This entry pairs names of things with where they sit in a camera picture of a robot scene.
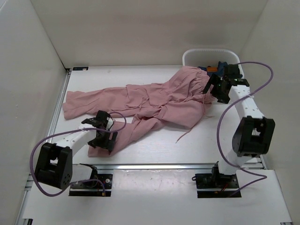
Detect dark blue jeans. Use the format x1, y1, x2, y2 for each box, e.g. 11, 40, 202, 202
198, 61, 228, 77

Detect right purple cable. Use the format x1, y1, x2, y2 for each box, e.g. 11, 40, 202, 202
216, 60, 274, 196

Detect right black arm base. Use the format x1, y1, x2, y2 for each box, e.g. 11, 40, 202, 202
191, 164, 241, 198

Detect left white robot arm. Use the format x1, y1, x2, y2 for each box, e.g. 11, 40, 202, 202
30, 116, 118, 190

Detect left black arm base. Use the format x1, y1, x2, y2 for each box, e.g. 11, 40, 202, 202
69, 164, 113, 197

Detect white plastic basket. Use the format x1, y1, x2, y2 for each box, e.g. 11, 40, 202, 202
182, 48, 240, 68

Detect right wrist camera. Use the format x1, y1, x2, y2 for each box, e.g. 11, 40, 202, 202
223, 64, 242, 79

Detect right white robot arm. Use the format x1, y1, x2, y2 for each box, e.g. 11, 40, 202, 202
203, 74, 275, 188

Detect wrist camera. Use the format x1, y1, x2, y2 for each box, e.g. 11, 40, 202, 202
95, 110, 114, 130
223, 64, 242, 79

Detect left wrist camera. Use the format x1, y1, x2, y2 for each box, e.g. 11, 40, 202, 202
95, 110, 114, 130

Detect pink trousers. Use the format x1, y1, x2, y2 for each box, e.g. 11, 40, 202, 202
62, 66, 214, 157

